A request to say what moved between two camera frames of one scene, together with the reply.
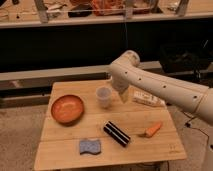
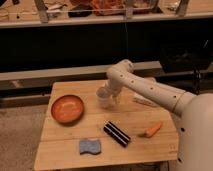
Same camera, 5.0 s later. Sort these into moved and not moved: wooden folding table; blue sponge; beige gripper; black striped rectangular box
Moved: beige gripper
Not moved: black striped rectangular box; blue sponge; wooden folding table
